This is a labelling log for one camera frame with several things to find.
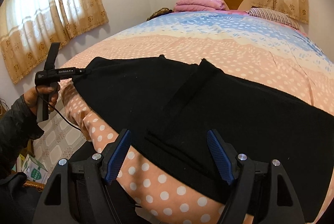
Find black pants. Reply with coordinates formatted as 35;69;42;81
72;56;333;222

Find dark jacket left forearm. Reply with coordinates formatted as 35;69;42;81
0;96;44;179

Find person left hand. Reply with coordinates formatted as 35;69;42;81
23;83;61;115

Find white green cardboard box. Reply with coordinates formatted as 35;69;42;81
22;154;48;184

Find beige side window curtain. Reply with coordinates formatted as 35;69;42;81
1;0;109;84

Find polka dot bed cover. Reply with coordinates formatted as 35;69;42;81
61;15;333;223

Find brown bag beside bed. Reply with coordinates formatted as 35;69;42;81
147;7;173;21

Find striped pillow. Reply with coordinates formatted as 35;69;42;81
247;8;300;30

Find folded pink blanket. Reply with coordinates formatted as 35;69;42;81
173;0;229;12

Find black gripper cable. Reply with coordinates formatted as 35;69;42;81
35;85;83;133

